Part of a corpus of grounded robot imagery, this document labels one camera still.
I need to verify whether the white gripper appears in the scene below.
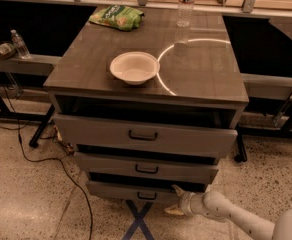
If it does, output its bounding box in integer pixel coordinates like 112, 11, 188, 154
164, 184, 194, 216

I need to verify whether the grey bottom drawer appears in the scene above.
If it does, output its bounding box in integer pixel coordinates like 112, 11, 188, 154
86, 179, 207, 205

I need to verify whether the grey drawer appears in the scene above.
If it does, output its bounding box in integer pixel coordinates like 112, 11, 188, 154
74, 152, 218, 184
86, 179, 207, 205
53, 114, 237, 158

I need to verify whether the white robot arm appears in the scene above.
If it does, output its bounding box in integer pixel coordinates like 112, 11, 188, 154
165, 185, 292, 240

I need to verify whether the grey middle drawer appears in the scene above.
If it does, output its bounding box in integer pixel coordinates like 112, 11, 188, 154
74, 152, 218, 184

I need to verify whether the grey drawer cabinet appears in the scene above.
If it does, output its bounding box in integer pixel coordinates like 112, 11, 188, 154
45, 8, 248, 205

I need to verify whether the grey top drawer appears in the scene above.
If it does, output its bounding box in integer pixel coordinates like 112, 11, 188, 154
53, 114, 237, 158

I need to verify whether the white paper bowl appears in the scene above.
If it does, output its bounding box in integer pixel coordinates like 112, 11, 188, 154
110, 52, 160, 85

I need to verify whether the green chip bag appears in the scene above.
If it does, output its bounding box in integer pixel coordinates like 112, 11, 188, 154
89, 5, 144, 31

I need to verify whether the clear water bottle on cabinet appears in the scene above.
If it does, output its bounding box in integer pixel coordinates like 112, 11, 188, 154
177, 0, 195, 28

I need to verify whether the small water bottle on shelf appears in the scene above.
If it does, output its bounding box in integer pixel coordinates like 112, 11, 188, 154
11, 29, 31, 59

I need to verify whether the round tape roll dish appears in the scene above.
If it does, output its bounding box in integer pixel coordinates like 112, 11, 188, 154
0, 42, 16, 60

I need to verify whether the black floor cable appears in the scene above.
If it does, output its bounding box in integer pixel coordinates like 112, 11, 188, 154
0, 48, 94, 240

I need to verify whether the grey side shelf rail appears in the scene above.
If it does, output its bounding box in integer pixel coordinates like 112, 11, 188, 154
0, 54, 60, 76

